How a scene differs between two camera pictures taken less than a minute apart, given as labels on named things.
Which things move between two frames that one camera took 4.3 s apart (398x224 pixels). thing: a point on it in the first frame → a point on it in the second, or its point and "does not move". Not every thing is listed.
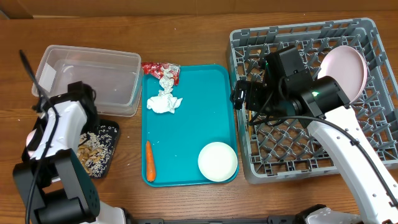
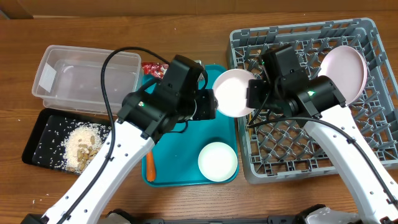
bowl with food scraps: (29, 138) → (230, 89)
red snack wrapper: (155, 69) does not move
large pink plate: (348, 66) does not move
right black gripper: (256, 93) does not move
